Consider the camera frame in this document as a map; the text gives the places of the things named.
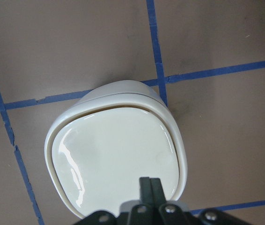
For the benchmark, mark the white trash can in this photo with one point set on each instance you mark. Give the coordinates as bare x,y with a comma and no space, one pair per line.
97,150

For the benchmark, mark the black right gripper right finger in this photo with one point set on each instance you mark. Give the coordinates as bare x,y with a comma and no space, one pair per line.
166,213

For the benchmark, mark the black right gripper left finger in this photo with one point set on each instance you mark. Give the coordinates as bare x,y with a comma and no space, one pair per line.
139,214

